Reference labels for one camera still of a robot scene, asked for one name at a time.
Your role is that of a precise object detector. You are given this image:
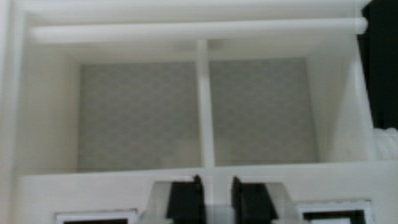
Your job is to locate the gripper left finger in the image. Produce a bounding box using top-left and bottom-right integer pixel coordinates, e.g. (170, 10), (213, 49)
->
(140, 176), (205, 224)

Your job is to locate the white cabinet body box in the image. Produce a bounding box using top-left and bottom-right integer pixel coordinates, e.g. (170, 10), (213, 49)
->
(0, 0), (398, 224)

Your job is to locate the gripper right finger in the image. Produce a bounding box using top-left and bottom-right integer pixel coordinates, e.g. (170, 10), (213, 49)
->
(230, 178), (278, 224)

